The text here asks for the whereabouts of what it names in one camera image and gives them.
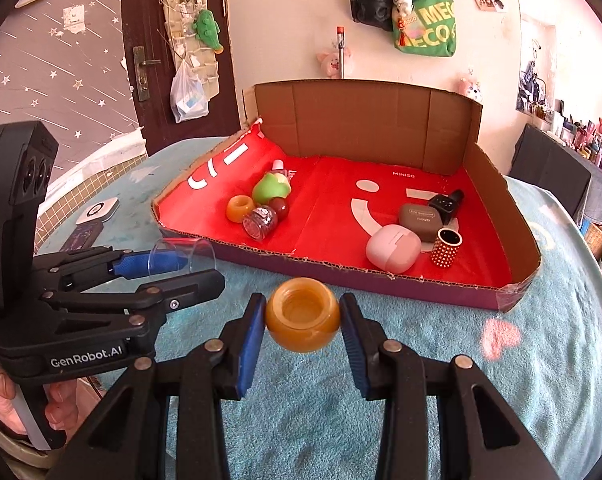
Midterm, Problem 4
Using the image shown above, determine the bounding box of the black nail polish bottle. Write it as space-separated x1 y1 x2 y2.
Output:
427 189 466 226

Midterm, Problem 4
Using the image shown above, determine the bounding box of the green frog toy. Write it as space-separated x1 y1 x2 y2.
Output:
252 171 293 207

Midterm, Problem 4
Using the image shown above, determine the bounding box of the metal door handle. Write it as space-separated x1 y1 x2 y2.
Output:
132 46 162 102

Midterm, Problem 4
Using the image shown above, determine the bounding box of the small amber jar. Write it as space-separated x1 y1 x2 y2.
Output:
225 195 256 225

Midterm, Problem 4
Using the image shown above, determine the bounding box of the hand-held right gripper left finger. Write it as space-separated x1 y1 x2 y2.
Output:
46 292 268 480

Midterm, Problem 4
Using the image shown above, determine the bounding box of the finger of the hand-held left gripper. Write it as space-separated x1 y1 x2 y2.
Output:
33 246 192 291
41 268 227 333

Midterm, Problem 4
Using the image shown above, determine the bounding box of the person's left hand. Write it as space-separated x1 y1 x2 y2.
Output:
0 362 82 441

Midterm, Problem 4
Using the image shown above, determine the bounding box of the red tassel charm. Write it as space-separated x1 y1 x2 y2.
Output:
393 15 417 46

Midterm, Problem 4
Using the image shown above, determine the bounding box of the green tote bag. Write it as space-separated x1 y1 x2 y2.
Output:
393 0 457 58

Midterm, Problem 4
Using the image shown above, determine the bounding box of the large amber jar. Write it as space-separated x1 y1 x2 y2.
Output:
264 277 342 353

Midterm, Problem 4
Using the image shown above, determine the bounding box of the pink plush toy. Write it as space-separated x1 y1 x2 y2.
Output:
458 72 482 101

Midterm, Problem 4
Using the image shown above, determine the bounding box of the white plastic bag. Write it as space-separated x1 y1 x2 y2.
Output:
170 60 209 124

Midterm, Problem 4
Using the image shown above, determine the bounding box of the dark side table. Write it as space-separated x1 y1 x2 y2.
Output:
510 122 602 233

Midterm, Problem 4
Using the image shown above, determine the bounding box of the gold studded cylinder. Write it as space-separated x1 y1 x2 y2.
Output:
429 227 463 269

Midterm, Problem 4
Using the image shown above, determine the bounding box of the pink egg-shaped case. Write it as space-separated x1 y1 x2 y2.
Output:
365 224 423 273

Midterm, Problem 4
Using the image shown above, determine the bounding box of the dark patterned case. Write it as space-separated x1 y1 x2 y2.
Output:
61 225 102 252

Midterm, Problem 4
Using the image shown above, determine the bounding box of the green plush toy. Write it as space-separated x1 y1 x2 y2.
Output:
192 9 226 53

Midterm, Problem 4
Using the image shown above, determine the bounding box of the pink pig plush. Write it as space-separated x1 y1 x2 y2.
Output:
316 47 351 79

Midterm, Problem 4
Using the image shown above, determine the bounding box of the grey-brown eyeshadow case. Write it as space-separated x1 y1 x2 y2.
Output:
397 203 444 242

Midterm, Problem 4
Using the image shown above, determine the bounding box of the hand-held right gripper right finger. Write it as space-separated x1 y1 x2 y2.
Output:
338 292 559 480

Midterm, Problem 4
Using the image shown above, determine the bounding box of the cardboard box with red lining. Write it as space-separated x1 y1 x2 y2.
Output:
151 79 543 312

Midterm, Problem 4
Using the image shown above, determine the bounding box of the row of cosmetic bottles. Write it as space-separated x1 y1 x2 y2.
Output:
531 100 602 181

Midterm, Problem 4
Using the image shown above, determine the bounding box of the white flat device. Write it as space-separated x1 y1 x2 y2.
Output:
76 199 119 226

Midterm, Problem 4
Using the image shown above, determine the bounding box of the woven basket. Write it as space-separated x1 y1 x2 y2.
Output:
584 222 602 258

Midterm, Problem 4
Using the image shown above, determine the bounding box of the dark brown door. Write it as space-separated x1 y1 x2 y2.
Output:
121 0 238 158

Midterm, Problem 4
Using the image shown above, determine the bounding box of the glitter jar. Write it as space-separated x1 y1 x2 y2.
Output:
242 205 279 240

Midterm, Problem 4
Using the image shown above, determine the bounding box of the beige hanging organizer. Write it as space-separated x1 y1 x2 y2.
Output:
153 0 222 111

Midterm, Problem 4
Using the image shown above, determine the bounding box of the dark red ball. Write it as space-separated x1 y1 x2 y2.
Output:
266 197 290 222

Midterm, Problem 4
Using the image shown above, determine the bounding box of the clear plastic cup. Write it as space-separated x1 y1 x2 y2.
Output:
148 238 217 281

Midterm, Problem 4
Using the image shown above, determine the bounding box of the teal fleece blanket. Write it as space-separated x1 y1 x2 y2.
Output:
33 137 602 480

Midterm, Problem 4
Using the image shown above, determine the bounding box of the wall mirror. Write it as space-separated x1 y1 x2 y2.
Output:
516 0 562 121

